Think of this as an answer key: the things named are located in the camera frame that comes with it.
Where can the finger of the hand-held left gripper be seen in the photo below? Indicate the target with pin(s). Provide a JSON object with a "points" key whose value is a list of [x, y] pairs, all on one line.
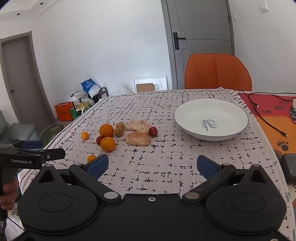
{"points": [[54, 154], [32, 145]]}

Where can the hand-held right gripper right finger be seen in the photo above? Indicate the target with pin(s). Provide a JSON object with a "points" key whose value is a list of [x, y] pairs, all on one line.
{"points": [[207, 166]]}

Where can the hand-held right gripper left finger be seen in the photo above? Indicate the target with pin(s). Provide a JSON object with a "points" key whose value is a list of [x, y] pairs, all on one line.
{"points": [[98, 166]]}

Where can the small kumquat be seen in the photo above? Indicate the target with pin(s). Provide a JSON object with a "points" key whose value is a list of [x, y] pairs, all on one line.
{"points": [[84, 135], [91, 158]]}

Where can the large orange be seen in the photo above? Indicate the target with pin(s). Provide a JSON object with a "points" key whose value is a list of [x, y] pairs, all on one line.
{"points": [[106, 130], [108, 144]]}

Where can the small red fruit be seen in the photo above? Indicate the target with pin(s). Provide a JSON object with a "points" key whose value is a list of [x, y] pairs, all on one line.
{"points": [[99, 140], [152, 131]]}

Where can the brown kiwi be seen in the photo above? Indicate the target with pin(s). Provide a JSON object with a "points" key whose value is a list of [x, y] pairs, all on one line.
{"points": [[120, 125], [118, 132]]}

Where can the white plate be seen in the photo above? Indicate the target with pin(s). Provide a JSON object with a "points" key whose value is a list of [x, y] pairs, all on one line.
{"points": [[196, 115]]}

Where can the person's left hand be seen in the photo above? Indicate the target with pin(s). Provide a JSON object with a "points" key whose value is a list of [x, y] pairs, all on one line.
{"points": [[9, 194]]}

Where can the green mesh bag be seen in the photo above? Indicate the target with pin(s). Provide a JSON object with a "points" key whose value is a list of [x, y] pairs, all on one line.
{"points": [[50, 136]]}

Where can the grey sofa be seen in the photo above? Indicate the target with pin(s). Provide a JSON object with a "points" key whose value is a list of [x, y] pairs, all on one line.
{"points": [[18, 132]]}

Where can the orange gift bag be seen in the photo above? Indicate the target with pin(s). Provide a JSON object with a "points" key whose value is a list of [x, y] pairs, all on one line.
{"points": [[63, 111]]}

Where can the grey-brown door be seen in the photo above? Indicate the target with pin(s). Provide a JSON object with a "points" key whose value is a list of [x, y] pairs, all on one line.
{"points": [[20, 81]]}

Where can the blue plastic bag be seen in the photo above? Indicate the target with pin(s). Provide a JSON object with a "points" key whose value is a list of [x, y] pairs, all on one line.
{"points": [[89, 87]]}

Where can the orange printed mat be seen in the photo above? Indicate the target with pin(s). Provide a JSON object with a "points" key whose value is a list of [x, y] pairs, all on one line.
{"points": [[272, 121]]}

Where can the dark grey object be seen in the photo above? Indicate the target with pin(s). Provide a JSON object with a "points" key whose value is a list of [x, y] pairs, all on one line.
{"points": [[288, 166]]}

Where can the brown cardboard piece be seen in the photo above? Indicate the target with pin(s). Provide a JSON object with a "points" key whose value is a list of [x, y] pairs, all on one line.
{"points": [[145, 88]]}

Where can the orange chair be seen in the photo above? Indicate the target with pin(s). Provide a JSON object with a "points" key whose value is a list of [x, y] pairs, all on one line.
{"points": [[217, 71]]}

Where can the white foam packaging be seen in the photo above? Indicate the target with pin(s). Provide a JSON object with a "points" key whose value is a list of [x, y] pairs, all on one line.
{"points": [[159, 82]]}

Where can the white power adapter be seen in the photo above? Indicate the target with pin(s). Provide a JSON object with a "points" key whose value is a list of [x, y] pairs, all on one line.
{"points": [[294, 104]]}

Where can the grey door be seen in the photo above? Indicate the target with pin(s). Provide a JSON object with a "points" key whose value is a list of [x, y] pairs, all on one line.
{"points": [[203, 23]]}

